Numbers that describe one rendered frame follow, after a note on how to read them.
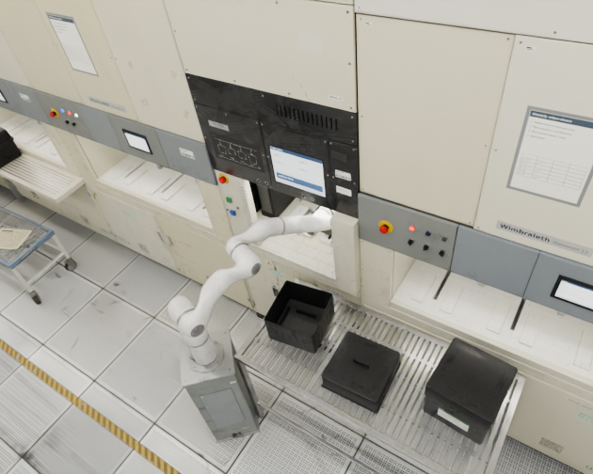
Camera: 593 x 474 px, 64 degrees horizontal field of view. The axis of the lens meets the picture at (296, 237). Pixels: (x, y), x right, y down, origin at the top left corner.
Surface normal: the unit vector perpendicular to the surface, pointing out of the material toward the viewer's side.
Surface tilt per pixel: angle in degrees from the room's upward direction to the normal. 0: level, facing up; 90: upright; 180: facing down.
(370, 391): 0
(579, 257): 90
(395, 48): 90
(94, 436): 0
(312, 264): 0
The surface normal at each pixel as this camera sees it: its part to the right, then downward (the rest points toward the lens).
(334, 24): -0.53, 0.65
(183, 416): -0.11, -0.69
